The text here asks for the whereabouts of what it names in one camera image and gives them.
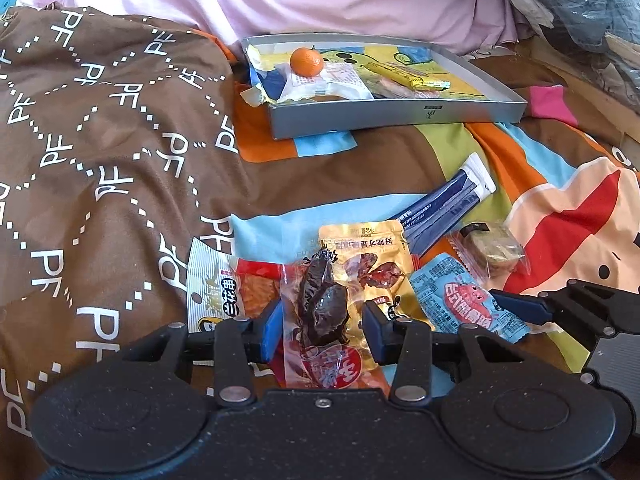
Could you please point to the white and red snack packet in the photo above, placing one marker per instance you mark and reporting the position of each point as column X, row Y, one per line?
column 220, row 285

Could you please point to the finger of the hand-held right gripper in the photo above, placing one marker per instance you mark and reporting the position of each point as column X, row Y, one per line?
column 520, row 305

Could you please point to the clear packet with dark plum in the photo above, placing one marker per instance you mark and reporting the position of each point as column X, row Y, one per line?
column 320, row 305

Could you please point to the orange mandarin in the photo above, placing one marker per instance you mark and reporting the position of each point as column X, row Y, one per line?
column 306, row 62

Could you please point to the blue and white stick packet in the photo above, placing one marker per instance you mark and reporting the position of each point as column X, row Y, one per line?
column 450, row 200

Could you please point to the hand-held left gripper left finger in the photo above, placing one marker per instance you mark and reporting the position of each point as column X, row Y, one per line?
column 272, row 330

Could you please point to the wooden board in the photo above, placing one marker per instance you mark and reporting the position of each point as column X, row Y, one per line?
column 565, row 65

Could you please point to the light blue snack packet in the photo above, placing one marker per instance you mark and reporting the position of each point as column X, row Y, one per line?
column 450, row 300

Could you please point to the white translucent bread packet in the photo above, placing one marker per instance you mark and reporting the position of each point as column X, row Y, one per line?
column 340, row 85

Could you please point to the brown patterned blanket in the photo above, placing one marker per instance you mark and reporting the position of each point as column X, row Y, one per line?
column 100, row 160

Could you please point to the yellow snack bar packet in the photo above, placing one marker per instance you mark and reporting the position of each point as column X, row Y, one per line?
column 395, row 72

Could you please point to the clear-wrapped cube candy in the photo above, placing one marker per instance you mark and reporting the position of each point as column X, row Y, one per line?
column 495, row 250

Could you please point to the grey tray with cartoon lining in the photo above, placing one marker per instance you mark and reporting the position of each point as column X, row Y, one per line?
column 400, row 115

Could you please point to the golden snack packet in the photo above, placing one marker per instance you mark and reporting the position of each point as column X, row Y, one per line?
column 360, row 245

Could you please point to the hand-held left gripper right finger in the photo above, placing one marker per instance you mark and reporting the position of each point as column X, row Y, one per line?
column 372, row 332

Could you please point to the clothes pile in plastic bag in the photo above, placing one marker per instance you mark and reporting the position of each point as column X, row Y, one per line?
column 590, row 15

